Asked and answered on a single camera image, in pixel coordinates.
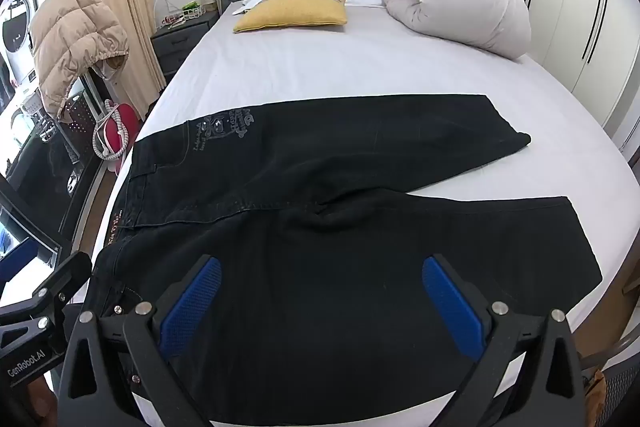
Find black perforated panel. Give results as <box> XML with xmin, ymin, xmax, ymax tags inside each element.
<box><xmin>50</xmin><ymin>89</ymin><xmax>103</xmax><ymax>170</ymax></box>

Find black mesh chair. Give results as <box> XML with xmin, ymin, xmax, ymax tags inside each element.
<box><xmin>582</xmin><ymin>337</ymin><xmax>640</xmax><ymax>427</ymax></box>

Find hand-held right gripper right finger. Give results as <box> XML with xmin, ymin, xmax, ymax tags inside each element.
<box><xmin>421</xmin><ymin>253</ymin><xmax>587</xmax><ymax>427</ymax></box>

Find brown cloth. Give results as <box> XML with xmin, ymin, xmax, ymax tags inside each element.
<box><xmin>584</xmin><ymin>369</ymin><xmax>608</xmax><ymax>410</ymax></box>

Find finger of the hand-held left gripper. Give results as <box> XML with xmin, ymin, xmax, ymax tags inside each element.
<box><xmin>0</xmin><ymin>252</ymin><xmax>94</xmax><ymax>333</ymax></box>

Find white braided cord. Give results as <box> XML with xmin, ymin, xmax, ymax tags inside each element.
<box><xmin>92</xmin><ymin>98</ymin><xmax>136</xmax><ymax>158</ymax></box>

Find beige puffer jacket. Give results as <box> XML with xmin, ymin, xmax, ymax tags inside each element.
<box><xmin>28</xmin><ymin>0</ymin><xmax>131</xmax><ymax>120</ymax></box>

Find rolled white duvet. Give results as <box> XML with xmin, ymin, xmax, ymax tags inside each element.
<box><xmin>381</xmin><ymin>0</ymin><xmax>532</xmax><ymax>60</ymax></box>

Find bed with white sheet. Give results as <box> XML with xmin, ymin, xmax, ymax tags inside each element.
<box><xmin>107</xmin><ymin>0</ymin><xmax>633</xmax><ymax>427</ymax></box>

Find dark grey nightstand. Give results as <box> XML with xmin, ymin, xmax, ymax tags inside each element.
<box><xmin>150</xmin><ymin>12</ymin><xmax>221</xmax><ymax>78</ymax></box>

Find yellow pillow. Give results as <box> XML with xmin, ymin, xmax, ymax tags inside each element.
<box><xmin>233</xmin><ymin>0</ymin><xmax>348</xmax><ymax>34</ymax></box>

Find black pants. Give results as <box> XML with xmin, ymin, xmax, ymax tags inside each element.
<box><xmin>82</xmin><ymin>93</ymin><xmax>603</xmax><ymax>427</ymax></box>

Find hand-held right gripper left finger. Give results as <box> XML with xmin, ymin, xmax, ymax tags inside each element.
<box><xmin>57</xmin><ymin>254</ymin><xmax>223</xmax><ymax>427</ymax></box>

